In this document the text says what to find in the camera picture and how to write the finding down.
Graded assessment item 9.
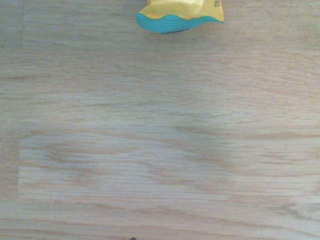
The yellow and teal protein bar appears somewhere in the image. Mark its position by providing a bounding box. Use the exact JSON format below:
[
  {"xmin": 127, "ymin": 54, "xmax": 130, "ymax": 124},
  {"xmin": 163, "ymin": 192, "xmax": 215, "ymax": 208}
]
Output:
[{"xmin": 135, "ymin": 0, "xmax": 225, "ymax": 36}]

